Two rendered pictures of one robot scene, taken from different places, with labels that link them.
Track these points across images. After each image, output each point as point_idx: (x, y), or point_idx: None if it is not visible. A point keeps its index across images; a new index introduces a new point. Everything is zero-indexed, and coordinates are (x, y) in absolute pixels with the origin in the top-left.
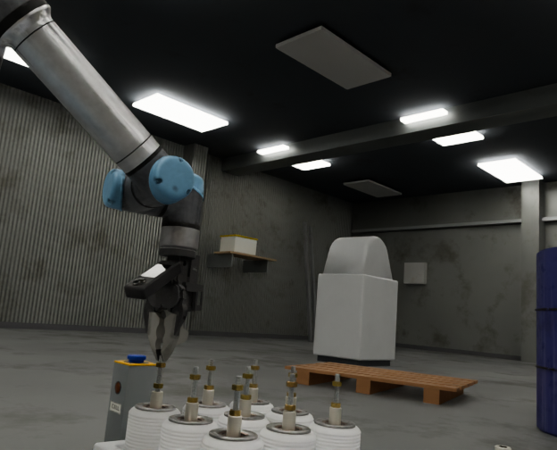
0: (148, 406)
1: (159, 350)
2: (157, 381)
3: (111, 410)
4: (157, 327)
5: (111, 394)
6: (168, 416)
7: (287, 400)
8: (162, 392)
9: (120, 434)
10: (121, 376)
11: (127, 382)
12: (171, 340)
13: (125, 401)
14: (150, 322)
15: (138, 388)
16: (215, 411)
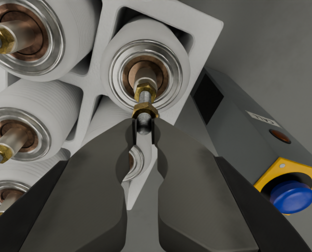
0: (162, 78)
1: (151, 132)
2: (143, 92)
3: (270, 119)
4: (165, 178)
5: (289, 134)
6: (102, 60)
7: (4, 207)
8: (133, 89)
9: (230, 97)
10: (284, 146)
11: (261, 136)
12: (83, 146)
13: (246, 120)
14: (216, 190)
15: (241, 148)
16: (84, 143)
